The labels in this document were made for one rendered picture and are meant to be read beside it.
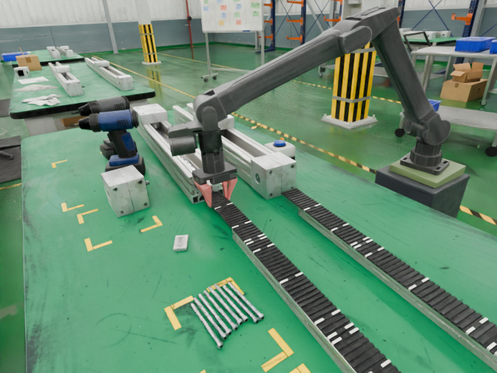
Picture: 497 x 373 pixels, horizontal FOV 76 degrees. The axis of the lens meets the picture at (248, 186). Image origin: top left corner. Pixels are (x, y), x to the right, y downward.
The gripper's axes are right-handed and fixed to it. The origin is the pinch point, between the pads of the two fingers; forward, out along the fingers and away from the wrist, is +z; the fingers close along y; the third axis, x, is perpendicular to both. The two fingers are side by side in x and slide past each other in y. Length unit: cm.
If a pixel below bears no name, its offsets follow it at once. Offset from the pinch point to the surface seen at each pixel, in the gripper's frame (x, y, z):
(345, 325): 46.0, 0.7, 3.1
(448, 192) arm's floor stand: 26, -63, 8
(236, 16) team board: -510, -295, -78
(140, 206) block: -12.7, 18.0, 0.6
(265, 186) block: 2.6, -13.6, -1.0
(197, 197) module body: -7.8, 3.1, 1.1
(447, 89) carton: -204, -472, 52
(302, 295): 37.8, 2.3, 2.5
